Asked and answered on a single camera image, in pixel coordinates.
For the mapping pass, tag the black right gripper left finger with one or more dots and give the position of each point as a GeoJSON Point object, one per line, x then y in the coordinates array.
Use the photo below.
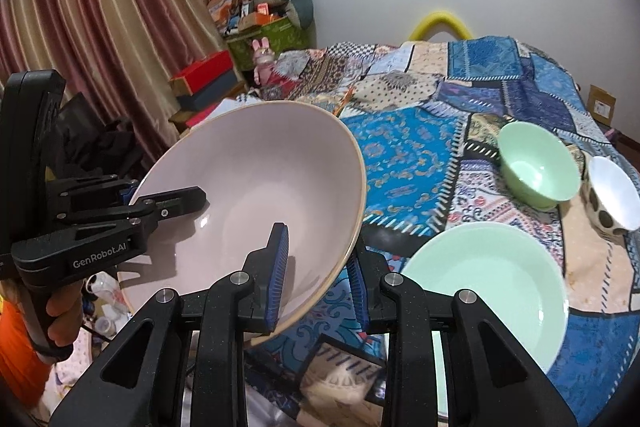
{"type": "Point", "coordinates": [176, 341]}

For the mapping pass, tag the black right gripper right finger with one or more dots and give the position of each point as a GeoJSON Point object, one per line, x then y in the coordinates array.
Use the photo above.
{"type": "Point", "coordinates": [491, 380]}

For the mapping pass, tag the pink bowl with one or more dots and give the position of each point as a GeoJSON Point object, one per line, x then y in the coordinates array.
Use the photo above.
{"type": "Point", "coordinates": [258, 165]}

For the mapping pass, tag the mint green bowl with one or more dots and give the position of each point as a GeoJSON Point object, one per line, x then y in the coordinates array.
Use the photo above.
{"type": "Point", "coordinates": [536, 165]}

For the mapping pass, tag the white spotted bowl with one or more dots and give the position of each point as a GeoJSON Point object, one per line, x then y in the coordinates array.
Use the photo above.
{"type": "Point", "coordinates": [612, 201]}

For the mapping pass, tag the dark blue box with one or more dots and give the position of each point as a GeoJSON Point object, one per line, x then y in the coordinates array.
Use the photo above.
{"type": "Point", "coordinates": [211, 94]}

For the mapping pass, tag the yellow foam arch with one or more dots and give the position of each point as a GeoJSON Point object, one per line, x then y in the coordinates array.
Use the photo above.
{"type": "Point", "coordinates": [436, 19]}

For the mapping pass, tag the striped brown curtain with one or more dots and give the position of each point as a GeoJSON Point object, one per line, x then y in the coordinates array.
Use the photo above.
{"type": "Point", "coordinates": [119, 54]}

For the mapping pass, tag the red box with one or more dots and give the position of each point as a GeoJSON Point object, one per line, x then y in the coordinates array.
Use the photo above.
{"type": "Point", "coordinates": [197, 76]}

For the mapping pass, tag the mint green plate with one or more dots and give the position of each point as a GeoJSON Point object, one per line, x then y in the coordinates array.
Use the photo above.
{"type": "Point", "coordinates": [510, 270]}

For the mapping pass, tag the small cardboard box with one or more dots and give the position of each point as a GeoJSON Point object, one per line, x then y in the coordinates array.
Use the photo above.
{"type": "Point", "coordinates": [601, 105]}

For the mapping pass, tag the pink bunny toy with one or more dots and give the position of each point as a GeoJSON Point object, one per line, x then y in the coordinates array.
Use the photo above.
{"type": "Point", "coordinates": [263, 59]}

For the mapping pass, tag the left hand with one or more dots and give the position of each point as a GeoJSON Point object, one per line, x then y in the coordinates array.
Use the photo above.
{"type": "Point", "coordinates": [66, 309]}

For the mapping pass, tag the patchwork patterned bedspread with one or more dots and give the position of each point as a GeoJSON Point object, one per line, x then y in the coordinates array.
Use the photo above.
{"type": "Point", "coordinates": [427, 116]}

